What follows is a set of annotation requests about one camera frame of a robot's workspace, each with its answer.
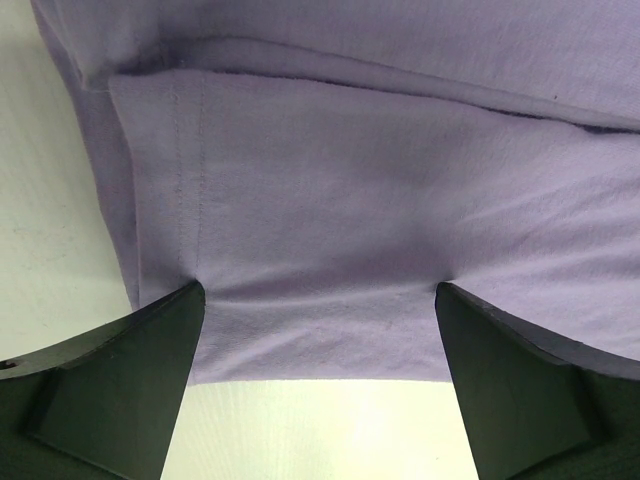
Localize purple t-shirt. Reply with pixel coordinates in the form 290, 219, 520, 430
33, 1, 639, 383

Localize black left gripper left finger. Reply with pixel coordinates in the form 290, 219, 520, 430
1, 281, 205, 479

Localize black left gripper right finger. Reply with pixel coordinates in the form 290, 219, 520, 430
435, 283, 639, 480

